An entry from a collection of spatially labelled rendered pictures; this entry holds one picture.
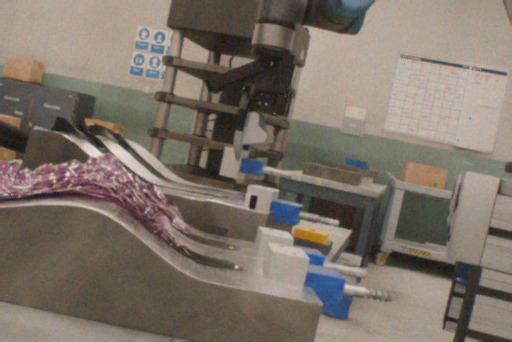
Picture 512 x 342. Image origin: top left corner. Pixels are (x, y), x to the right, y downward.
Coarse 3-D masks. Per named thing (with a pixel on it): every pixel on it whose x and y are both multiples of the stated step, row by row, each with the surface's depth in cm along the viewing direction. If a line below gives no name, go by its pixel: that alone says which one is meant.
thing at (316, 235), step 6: (294, 228) 119; (300, 228) 120; (306, 228) 122; (312, 228) 123; (294, 234) 119; (300, 234) 119; (306, 234) 119; (312, 234) 118; (318, 234) 118; (324, 234) 118; (312, 240) 118; (318, 240) 118; (324, 240) 118
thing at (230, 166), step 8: (224, 152) 121; (232, 152) 121; (248, 152) 124; (224, 160) 121; (232, 160) 121; (240, 160) 120; (248, 160) 120; (256, 160) 123; (224, 168) 121; (232, 168) 121; (240, 168) 121; (248, 168) 120; (256, 168) 120; (264, 168) 121; (232, 176) 121; (240, 176) 123; (288, 176) 120
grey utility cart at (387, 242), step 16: (400, 192) 635; (416, 192) 635; (432, 192) 627; (448, 192) 623; (384, 224) 677; (384, 240) 639; (400, 240) 681; (384, 256) 640; (416, 256) 644; (432, 256) 629
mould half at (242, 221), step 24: (48, 144) 94; (72, 144) 93; (24, 168) 96; (144, 168) 106; (168, 192) 91; (216, 192) 102; (240, 192) 111; (192, 216) 88; (216, 216) 87; (240, 216) 86; (264, 216) 85
